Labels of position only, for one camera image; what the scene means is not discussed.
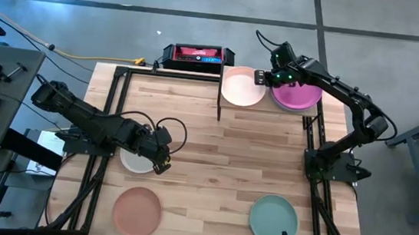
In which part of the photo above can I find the yellow extension cord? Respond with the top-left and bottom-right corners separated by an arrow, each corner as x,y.
0,0 -> 152,68

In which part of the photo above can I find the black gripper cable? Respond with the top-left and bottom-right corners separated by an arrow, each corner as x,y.
253,28 -> 280,55
151,114 -> 190,157

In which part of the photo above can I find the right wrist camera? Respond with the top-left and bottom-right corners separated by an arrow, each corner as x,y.
269,39 -> 299,67

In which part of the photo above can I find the pale pink plate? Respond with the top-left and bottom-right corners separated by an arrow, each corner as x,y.
219,64 -> 269,110

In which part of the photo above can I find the white paper sheet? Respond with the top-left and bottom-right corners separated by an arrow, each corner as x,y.
25,129 -> 67,178

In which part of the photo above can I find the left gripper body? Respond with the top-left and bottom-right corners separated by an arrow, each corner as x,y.
137,139 -> 174,167

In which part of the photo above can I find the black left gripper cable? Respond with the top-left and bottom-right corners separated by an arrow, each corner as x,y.
151,114 -> 190,157

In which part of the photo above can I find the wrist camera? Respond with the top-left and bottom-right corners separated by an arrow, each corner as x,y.
151,124 -> 175,148
269,39 -> 299,67

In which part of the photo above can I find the light grey plate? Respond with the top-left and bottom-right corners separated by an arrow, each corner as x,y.
117,145 -> 158,176

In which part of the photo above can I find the green plate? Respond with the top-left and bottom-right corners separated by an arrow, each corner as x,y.
247,192 -> 302,235

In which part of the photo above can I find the purple plate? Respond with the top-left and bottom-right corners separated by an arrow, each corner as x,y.
270,100 -> 315,116

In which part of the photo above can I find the black aluminium rig frame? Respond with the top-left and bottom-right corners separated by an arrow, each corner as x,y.
38,58 -> 381,235

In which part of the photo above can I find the red and black tool box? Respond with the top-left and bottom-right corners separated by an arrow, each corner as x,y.
160,40 -> 237,77

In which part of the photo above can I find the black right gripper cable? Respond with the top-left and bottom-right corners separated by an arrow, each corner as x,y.
253,28 -> 280,55

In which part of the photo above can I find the black flat bar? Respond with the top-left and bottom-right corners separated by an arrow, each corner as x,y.
0,127 -> 67,173

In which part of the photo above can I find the terracotta plate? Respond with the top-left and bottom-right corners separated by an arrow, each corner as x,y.
110,184 -> 166,235

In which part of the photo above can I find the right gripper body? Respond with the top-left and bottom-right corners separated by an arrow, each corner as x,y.
266,55 -> 308,91

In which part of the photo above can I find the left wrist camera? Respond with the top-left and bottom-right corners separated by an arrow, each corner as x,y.
151,124 -> 175,148

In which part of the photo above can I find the magenta plate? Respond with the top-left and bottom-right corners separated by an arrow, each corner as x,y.
268,80 -> 325,114

